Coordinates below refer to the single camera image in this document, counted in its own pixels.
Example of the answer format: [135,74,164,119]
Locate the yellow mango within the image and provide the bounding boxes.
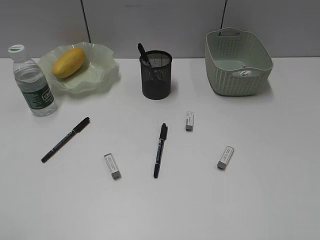
[53,48,86,79]

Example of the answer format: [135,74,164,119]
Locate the pale green woven basket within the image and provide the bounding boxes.
[205,27,273,97]

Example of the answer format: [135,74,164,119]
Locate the black wall cable right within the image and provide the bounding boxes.
[219,0,229,29]

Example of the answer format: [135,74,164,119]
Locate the grey white eraser top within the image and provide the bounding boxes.
[185,111,194,132]

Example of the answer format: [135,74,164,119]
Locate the pale green wavy plate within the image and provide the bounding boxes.
[38,42,121,96]

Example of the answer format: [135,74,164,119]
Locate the black mesh pen holder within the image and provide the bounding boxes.
[139,50,173,100]

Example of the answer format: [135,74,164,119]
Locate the grey white eraser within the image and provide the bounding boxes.
[217,146,235,170]
[185,111,194,132]
[104,153,122,180]

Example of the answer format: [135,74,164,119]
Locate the grey white eraser left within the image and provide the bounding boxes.
[104,153,122,180]

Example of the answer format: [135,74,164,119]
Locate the waste paper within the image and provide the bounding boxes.
[238,70,252,77]

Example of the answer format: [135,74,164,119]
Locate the grey white eraser right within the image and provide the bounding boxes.
[217,146,235,170]

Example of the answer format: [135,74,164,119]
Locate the black wall cable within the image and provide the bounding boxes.
[219,0,229,29]
[81,0,93,43]

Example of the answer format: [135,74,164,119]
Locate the black marker pen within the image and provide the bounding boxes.
[137,43,161,82]
[41,117,90,163]
[153,123,168,179]

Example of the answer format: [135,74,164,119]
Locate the clear water bottle green label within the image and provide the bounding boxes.
[8,44,58,117]

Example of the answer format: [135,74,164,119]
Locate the black wall cable left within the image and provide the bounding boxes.
[81,0,93,43]

